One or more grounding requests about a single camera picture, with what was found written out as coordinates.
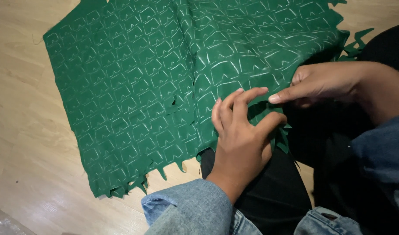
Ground green chalk-marked fabric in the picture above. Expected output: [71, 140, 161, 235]
[43, 0, 375, 200]

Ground black trousers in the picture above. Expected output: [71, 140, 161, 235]
[199, 21, 399, 235]

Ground person's right hand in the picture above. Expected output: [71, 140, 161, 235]
[269, 62, 363, 109]

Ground clear plastic bag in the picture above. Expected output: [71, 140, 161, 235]
[0, 204, 37, 235]

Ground blue denim jacket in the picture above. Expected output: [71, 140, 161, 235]
[141, 112, 399, 235]

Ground person's left hand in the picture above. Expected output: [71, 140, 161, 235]
[211, 87, 288, 183]

